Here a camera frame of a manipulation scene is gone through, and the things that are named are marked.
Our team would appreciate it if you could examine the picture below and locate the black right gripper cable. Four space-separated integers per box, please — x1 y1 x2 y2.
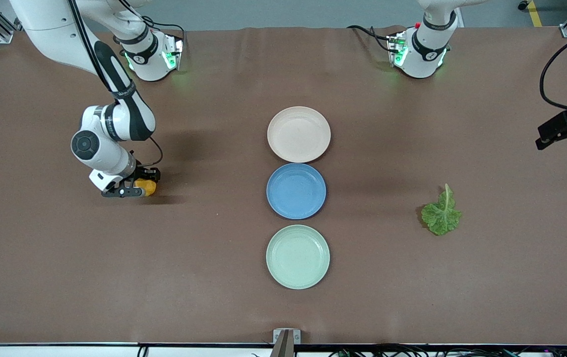
67 0 164 168

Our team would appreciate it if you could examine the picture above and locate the silver base connector box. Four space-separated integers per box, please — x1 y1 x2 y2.
386 31 409 68

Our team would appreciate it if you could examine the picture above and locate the grey metal camera bracket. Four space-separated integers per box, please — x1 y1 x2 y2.
269 328 302 357

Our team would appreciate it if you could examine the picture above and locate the yellow lemon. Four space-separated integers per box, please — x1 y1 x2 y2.
134 179 158 197

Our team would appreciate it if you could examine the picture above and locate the brown table cover sheet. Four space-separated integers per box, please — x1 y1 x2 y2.
0 26 567 346

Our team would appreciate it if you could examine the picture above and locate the blue round plate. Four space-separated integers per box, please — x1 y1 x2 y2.
266 163 327 220

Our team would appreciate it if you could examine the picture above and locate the beige round plate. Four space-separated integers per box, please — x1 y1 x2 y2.
267 106 331 163

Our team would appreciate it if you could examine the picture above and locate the pale green round plate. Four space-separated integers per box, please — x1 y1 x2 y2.
265 225 330 290

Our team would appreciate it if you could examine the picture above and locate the green lettuce leaf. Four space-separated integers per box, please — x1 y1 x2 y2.
421 183 462 236

